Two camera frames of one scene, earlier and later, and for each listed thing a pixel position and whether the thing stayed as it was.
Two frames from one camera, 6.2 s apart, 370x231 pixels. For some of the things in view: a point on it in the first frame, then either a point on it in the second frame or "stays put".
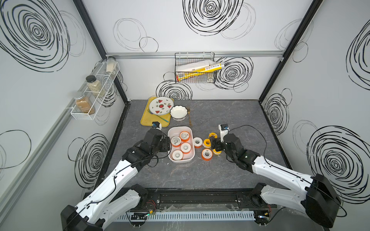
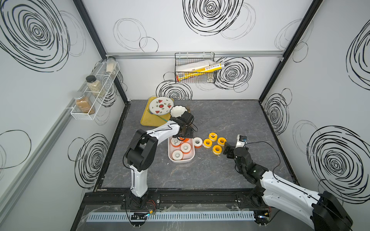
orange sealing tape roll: x=185 y=147 stays put
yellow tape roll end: x=213 y=134 stays put
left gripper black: x=165 y=143 -> x=189 y=133
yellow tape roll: x=206 y=143 stays put
